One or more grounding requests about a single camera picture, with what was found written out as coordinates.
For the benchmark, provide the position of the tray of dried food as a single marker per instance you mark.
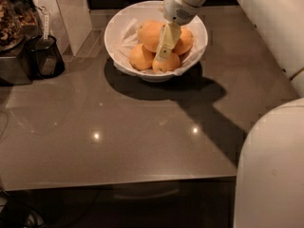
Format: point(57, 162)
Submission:
point(15, 15)

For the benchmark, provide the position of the white paper tag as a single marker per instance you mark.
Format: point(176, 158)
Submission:
point(46, 19)

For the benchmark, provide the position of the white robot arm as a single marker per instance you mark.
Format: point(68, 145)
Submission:
point(270, 173)

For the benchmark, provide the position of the white ceramic bowl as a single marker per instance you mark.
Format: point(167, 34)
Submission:
point(193, 56)

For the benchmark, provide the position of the top orange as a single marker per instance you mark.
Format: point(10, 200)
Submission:
point(149, 34)

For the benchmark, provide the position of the front right orange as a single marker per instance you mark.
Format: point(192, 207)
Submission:
point(170, 64)

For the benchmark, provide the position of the orange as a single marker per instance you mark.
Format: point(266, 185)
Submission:
point(149, 34)
point(185, 42)
point(170, 64)
point(140, 57)

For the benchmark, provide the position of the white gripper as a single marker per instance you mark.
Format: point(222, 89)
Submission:
point(175, 9)

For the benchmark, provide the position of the right back orange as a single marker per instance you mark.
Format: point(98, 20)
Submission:
point(185, 42)

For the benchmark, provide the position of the metal box stand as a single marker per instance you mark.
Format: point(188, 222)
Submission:
point(15, 68)

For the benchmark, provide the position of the black container with tag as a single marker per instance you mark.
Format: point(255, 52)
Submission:
point(45, 56)

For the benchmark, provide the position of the white paper towel liner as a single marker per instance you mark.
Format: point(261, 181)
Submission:
point(128, 37)

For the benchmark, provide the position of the front left orange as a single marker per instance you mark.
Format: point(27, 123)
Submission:
point(140, 57)

